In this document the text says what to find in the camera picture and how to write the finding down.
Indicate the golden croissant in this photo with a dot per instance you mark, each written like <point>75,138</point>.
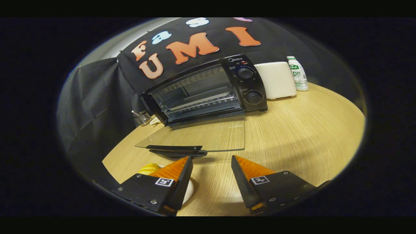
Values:
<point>149,169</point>

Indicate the white plastic drink bottle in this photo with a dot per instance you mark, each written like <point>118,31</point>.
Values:
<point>299,76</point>

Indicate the white bread toaster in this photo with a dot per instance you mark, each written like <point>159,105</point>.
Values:
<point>276,79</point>

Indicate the black toaster oven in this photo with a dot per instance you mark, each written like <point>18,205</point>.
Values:
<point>253,81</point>

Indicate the small clear glass container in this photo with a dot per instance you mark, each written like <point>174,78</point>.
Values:
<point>142,117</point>

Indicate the white plate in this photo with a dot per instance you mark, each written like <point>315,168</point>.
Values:
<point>189,191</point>

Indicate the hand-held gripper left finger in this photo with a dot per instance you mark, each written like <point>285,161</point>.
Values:
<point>182,185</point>

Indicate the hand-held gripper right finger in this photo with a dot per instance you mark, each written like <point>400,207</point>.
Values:
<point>242,185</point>

